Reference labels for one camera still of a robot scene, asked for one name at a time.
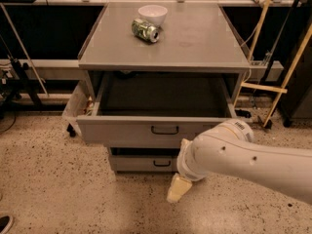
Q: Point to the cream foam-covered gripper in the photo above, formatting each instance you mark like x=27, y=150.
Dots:
x=184, y=163

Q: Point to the black tripod stand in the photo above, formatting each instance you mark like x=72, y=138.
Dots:
x=15, y=63

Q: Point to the green soda can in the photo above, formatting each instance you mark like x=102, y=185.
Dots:
x=145, y=30

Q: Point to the clear plastic bin on wheels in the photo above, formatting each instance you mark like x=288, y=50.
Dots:
x=79, y=104

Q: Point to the black lower drawer handle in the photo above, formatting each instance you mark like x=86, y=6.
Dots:
x=161, y=164

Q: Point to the white bowl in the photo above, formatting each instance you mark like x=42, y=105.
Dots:
x=155, y=14

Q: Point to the black drawer handle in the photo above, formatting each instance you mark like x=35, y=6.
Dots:
x=161, y=164
x=164, y=130

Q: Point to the grey top drawer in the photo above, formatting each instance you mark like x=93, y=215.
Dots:
x=126, y=107

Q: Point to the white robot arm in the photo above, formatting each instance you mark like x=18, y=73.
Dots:
x=229, y=149

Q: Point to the grey drawer cabinet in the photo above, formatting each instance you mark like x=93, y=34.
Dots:
x=195, y=38

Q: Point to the grey lower drawer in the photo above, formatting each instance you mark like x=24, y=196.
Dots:
x=122, y=159

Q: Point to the black top drawer handle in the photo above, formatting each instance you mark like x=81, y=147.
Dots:
x=164, y=130

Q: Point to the grey drawer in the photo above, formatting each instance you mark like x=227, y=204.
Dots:
x=122, y=159
x=126, y=107

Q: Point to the black and white shoe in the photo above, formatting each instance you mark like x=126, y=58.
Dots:
x=6, y=222

